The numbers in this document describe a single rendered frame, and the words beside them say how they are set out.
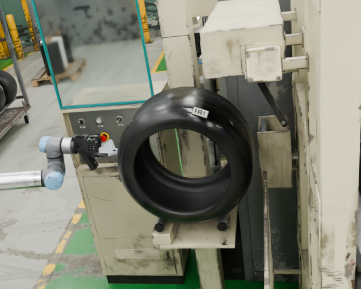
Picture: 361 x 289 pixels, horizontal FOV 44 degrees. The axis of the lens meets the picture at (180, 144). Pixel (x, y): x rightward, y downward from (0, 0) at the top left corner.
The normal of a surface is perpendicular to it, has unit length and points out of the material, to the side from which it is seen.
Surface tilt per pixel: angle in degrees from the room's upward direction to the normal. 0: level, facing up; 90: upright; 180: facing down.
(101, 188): 90
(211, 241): 0
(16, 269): 0
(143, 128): 81
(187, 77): 90
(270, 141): 90
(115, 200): 90
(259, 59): 72
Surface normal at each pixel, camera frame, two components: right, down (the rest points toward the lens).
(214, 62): -0.16, 0.44
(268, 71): -0.19, 0.14
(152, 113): -0.44, -0.32
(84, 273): -0.14, -0.90
